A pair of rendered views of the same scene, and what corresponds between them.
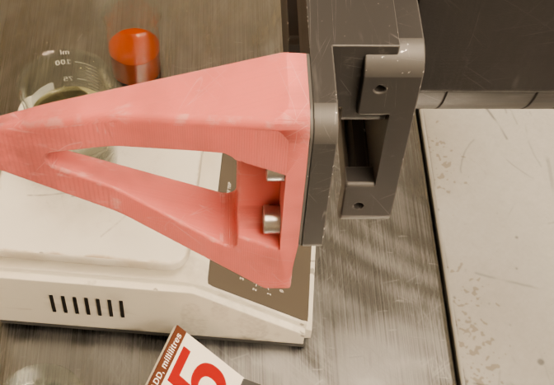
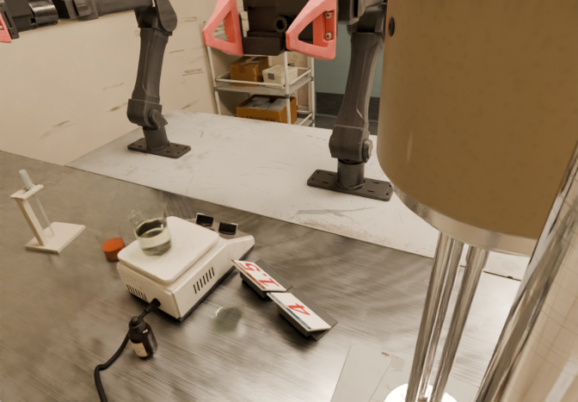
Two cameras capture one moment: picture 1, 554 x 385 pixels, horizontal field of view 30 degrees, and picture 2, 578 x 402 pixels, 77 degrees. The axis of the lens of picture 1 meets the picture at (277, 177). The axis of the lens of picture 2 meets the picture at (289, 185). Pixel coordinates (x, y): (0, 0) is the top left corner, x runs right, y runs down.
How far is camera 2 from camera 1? 0.40 m
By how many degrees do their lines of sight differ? 45
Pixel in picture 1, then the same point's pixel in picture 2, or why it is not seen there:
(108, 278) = (205, 261)
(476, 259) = (255, 206)
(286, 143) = not seen: outside the picture
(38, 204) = (165, 262)
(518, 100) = not seen: hidden behind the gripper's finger
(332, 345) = (257, 241)
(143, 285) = (214, 254)
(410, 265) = (247, 218)
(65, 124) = (301, 21)
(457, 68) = not seen: hidden behind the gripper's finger
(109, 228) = (192, 247)
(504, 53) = not seen: hidden behind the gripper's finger
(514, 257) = (261, 199)
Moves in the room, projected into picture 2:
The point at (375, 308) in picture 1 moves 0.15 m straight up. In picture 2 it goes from (254, 229) to (245, 164)
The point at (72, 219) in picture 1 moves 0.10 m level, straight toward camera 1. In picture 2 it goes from (180, 255) to (241, 262)
